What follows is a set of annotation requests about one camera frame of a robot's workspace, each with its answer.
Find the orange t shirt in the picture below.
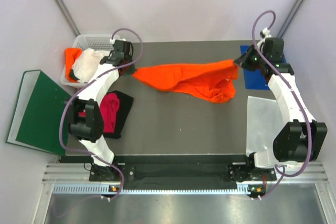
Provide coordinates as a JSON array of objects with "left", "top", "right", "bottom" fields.
[
  {"left": 65, "top": 48, "right": 82, "bottom": 82},
  {"left": 133, "top": 60, "right": 238, "bottom": 103}
]

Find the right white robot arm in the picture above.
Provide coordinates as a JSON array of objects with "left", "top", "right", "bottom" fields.
[{"left": 230, "top": 42, "right": 328, "bottom": 182}]

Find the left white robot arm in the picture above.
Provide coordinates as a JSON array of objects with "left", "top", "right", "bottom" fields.
[{"left": 67, "top": 47, "right": 135, "bottom": 181}]

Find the blue folder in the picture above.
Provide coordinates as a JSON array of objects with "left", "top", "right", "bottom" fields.
[{"left": 240, "top": 45, "right": 271, "bottom": 91}]

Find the white perforated plastic basket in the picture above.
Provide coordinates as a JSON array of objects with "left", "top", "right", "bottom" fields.
[{"left": 60, "top": 34, "right": 113, "bottom": 89}]

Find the white t shirt in basket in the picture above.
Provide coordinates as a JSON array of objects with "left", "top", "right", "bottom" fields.
[{"left": 71, "top": 48, "right": 109, "bottom": 83}]

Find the black folded t shirt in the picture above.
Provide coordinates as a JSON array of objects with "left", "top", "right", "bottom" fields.
[{"left": 103, "top": 90, "right": 134, "bottom": 139}]

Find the magenta folded t shirt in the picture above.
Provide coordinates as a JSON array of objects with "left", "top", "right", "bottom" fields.
[{"left": 77, "top": 93, "right": 121, "bottom": 134}]

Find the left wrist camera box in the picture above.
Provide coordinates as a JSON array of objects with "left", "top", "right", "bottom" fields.
[{"left": 113, "top": 40, "right": 132, "bottom": 54}]

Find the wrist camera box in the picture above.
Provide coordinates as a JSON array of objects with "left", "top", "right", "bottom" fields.
[
  {"left": 113, "top": 40, "right": 132, "bottom": 54},
  {"left": 263, "top": 37, "right": 285, "bottom": 62}
]

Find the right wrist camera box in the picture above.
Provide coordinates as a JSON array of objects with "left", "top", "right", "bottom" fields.
[{"left": 263, "top": 37, "right": 285, "bottom": 62}]

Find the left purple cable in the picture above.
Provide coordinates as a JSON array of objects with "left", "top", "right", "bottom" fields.
[{"left": 59, "top": 27, "right": 144, "bottom": 200}]

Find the green ring binder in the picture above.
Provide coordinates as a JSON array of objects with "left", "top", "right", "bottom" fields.
[{"left": 6, "top": 70, "right": 71, "bottom": 155}]

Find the aluminium frame rail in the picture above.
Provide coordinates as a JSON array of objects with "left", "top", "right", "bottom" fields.
[{"left": 43, "top": 162, "right": 329, "bottom": 184}]

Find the slotted grey cable duct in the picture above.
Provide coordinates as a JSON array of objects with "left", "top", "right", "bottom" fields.
[{"left": 52, "top": 184, "right": 265, "bottom": 195}]

